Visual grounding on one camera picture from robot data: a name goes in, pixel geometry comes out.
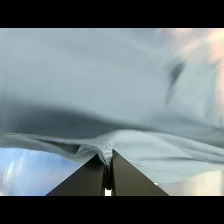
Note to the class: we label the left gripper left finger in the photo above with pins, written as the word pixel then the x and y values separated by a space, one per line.
pixel 86 180

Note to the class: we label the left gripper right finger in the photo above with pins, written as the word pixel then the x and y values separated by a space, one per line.
pixel 133 181

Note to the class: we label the light blue shirt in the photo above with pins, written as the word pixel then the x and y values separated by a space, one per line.
pixel 100 86

